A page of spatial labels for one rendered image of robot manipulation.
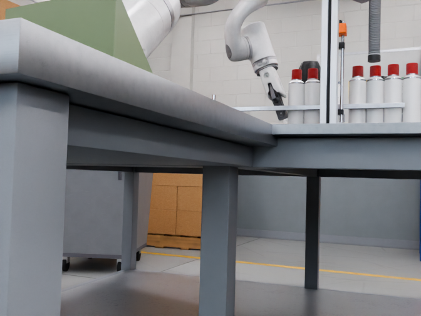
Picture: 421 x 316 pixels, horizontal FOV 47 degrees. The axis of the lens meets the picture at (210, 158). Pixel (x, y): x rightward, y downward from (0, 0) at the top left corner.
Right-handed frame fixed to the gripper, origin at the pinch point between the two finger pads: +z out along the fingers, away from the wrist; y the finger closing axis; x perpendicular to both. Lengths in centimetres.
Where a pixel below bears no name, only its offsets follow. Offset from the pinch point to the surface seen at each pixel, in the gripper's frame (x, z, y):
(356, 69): -26.3, -4.2, -2.0
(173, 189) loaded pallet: 175, -27, 297
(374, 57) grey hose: -31.8, -3.1, -11.8
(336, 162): -16, 25, -61
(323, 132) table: -16, 20, -65
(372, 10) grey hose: -35.8, -16.1, -11.6
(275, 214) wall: 114, 27, 442
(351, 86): -23.4, 0.4, -2.4
